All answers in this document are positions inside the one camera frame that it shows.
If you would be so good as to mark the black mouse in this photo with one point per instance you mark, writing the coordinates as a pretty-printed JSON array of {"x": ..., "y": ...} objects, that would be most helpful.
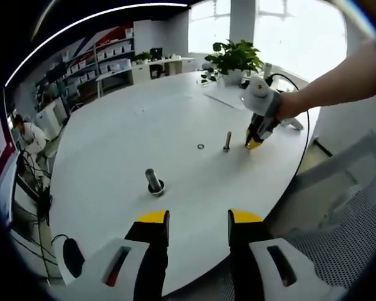
[{"x": 72, "y": 257}]

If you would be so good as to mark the small dark washer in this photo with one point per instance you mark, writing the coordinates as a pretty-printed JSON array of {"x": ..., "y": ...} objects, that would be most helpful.
[{"x": 201, "y": 144}]

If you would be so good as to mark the white trestle table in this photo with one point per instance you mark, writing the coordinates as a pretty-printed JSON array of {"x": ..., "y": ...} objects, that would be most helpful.
[{"x": 116, "y": 71}]

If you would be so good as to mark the thick steel bolt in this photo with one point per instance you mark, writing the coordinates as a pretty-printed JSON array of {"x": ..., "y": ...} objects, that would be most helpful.
[{"x": 151, "y": 177}]

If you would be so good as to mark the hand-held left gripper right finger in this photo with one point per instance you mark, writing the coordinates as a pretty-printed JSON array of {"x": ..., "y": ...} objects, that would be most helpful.
[{"x": 247, "y": 269}]

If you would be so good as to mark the white shelving unit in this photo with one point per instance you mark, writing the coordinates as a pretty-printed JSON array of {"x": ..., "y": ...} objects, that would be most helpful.
[{"x": 95, "y": 59}]

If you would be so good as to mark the black desk chair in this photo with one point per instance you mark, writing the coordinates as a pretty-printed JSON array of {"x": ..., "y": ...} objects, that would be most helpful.
[{"x": 156, "y": 71}]

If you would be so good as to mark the small green plant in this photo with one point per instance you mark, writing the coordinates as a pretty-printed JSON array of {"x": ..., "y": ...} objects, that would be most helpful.
[{"x": 141, "y": 57}]

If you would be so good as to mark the thin threaded stud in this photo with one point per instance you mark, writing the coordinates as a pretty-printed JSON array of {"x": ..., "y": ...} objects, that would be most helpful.
[{"x": 228, "y": 139}]

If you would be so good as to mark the tilted light screen monitor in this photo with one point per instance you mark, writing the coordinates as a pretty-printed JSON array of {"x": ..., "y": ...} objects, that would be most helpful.
[{"x": 6, "y": 194}]

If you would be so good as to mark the green potted plant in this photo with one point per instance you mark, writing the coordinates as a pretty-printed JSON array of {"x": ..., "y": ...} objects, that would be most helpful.
[{"x": 235, "y": 56}]

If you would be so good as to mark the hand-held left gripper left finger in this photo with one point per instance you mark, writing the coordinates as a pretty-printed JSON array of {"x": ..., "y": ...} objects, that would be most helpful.
[{"x": 87, "y": 282}]

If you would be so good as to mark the white floor cabinet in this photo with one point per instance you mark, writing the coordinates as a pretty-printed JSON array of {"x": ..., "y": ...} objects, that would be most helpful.
[{"x": 51, "y": 117}]

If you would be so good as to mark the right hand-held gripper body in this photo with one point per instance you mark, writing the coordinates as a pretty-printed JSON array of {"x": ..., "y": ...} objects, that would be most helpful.
[{"x": 260, "y": 100}]

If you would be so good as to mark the white plant pot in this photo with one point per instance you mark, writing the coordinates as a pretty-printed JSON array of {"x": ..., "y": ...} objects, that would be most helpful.
[{"x": 235, "y": 77}]

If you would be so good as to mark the red screen monitor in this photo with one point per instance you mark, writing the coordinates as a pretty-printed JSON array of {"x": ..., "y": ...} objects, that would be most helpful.
[{"x": 4, "y": 156}]

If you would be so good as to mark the row of white storage bins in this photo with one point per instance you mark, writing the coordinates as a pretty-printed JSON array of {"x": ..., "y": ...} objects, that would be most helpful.
[{"x": 116, "y": 50}]

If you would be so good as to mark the black desk device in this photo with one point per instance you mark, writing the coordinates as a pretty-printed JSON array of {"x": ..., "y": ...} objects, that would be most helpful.
[{"x": 156, "y": 52}]

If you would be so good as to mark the white side desk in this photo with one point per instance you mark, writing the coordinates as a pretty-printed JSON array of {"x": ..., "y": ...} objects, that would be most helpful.
[{"x": 141, "y": 70}]

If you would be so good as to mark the white paper sheet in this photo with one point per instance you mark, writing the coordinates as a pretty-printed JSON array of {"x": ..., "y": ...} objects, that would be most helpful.
[{"x": 228, "y": 98}]

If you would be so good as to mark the white game controller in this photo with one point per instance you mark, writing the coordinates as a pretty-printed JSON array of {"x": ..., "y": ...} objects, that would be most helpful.
[{"x": 296, "y": 124}]

